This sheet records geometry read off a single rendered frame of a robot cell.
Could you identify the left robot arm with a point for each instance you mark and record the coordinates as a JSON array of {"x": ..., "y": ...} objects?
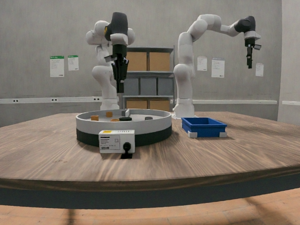
[{"x": 185, "y": 71}]

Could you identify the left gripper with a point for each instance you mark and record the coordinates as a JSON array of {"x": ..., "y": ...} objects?
[{"x": 249, "y": 42}]

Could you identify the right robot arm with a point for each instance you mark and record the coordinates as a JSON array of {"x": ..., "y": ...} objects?
[{"x": 103, "y": 35}]

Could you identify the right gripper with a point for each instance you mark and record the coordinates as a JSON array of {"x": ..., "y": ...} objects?
[{"x": 120, "y": 66}]

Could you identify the blue rectangular tray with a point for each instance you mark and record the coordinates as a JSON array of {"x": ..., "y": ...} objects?
[{"x": 204, "y": 127}]

